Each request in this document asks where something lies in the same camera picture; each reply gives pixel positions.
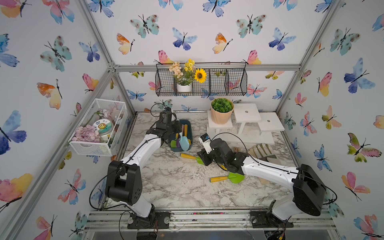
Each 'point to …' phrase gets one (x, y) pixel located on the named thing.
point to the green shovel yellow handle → (173, 142)
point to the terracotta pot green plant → (221, 109)
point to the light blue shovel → (184, 143)
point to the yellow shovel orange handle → (186, 130)
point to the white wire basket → (116, 112)
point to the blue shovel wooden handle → (236, 149)
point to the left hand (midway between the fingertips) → (181, 123)
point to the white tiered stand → (247, 125)
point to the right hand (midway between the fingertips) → (200, 150)
